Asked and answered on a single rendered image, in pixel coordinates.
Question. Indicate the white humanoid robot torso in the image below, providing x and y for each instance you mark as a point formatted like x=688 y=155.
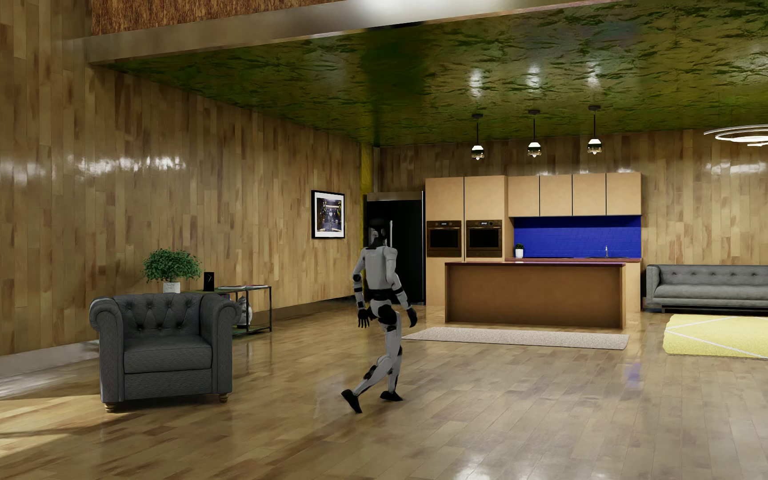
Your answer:
x=378 y=270

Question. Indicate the tall beige oven cabinet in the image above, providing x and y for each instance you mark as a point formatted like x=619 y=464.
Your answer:
x=464 y=198

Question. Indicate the grey tufted sofa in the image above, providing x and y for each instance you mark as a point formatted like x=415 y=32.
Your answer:
x=727 y=286

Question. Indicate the left robot leg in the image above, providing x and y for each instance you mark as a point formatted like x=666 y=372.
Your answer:
x=365 y=381

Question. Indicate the grey tufted armchair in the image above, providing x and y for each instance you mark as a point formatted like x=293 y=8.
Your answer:
x=165 y=346

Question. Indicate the black pendant lamp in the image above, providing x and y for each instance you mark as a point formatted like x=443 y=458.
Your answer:
x=477 y=150
x=594 y=145
x=534 y=148

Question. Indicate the green potted plant white pot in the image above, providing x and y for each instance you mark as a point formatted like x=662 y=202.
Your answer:
x=170 y=265

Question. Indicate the black robot head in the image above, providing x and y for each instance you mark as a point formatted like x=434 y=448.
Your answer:
x=377 y=233

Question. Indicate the blue tiled backsplash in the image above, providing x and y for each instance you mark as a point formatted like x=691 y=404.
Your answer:
x=577 y=237

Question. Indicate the black framed wall picture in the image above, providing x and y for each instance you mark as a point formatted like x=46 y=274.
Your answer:
x=328 y=214

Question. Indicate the white round vase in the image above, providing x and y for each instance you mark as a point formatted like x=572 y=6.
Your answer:
x=244 y=311

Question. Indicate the yellow area rug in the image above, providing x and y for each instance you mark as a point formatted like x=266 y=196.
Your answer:
x=737 y=337

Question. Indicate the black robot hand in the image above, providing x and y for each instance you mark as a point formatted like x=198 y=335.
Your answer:
x=412 y=317
x=363 y=318

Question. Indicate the grey floor runner rug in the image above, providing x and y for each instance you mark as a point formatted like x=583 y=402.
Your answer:
x=517 y=337

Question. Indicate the black metal side table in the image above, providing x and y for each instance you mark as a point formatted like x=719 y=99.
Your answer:
x=250 y=308

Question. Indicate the brown kitchen island counter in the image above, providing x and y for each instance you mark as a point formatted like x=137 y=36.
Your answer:
x=534 y=294

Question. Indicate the small potted plant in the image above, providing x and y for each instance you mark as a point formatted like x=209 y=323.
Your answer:
x=519 y=250

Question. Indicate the right robot leg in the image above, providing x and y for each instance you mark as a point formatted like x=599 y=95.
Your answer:
x=393 y=333

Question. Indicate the robot leg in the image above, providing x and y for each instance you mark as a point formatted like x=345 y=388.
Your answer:
x=365 y=381
x=393 y=333

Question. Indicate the small black box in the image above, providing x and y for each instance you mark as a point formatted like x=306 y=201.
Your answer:
x=209 y=281

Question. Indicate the built-in wall oven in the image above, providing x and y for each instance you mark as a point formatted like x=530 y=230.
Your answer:
x=444 y=238
x=484 y=238

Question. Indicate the black refrigerator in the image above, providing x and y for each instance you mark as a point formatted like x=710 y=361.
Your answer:
x=409 y=246

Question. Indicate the beige upper wall cabinets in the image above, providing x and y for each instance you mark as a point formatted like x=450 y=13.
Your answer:
x=574 y=194

